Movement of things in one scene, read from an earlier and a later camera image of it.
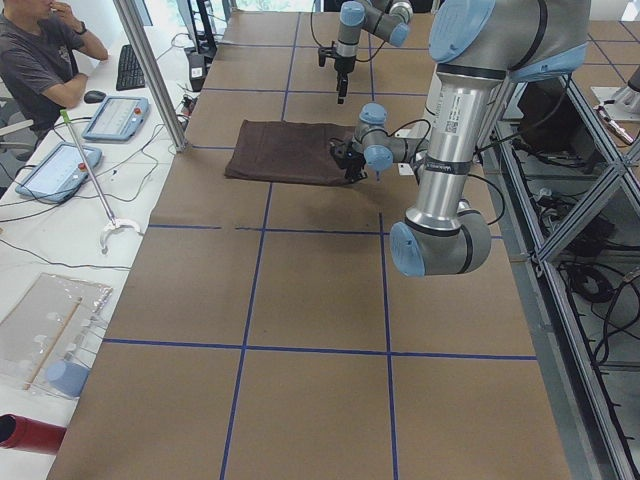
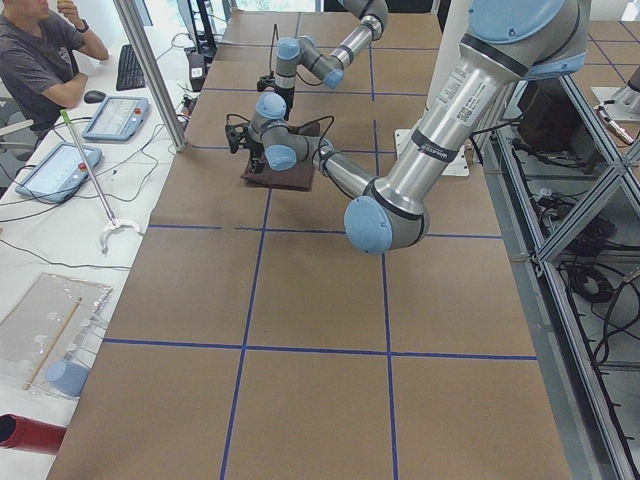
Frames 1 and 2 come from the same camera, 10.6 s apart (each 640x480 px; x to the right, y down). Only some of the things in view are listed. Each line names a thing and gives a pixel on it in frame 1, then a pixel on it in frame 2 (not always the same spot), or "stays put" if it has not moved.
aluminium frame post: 151,71 stays put
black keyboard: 130,74 stays put
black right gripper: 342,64 -> 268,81
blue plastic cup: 66,376 stays put
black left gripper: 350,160 -> 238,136
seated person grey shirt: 39,43 stays put
